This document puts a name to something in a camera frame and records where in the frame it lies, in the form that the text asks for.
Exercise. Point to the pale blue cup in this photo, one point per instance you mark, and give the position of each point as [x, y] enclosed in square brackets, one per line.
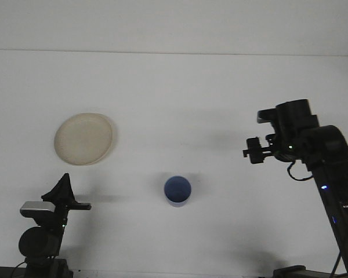
[177, 191]

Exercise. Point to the pale round plate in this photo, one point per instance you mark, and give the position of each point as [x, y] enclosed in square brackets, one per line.
[84, 139]

